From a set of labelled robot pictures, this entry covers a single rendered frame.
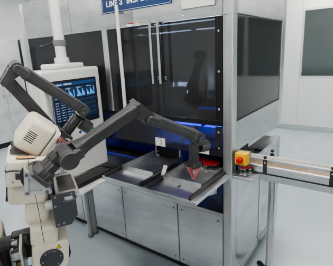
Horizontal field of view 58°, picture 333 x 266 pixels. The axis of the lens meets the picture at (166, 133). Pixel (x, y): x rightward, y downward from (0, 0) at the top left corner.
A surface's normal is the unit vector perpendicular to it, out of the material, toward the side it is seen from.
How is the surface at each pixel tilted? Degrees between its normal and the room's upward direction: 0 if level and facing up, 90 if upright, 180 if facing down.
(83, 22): 90
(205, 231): 90
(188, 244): 90
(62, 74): 90
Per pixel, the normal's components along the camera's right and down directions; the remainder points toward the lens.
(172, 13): -0.59, 0.24
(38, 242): 0.42, 0.22
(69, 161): 0.57, 0.41
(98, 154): 0.84, 0.10
